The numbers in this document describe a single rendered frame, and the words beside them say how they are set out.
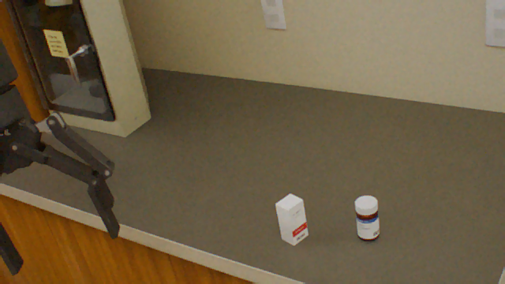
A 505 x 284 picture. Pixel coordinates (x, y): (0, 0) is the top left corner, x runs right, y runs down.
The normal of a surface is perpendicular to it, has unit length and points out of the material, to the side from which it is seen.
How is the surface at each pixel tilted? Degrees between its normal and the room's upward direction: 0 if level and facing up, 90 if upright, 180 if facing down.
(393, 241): 0
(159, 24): 90
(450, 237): 0
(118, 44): 90
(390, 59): 90
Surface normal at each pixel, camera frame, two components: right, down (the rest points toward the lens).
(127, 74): 0.83, 0.15
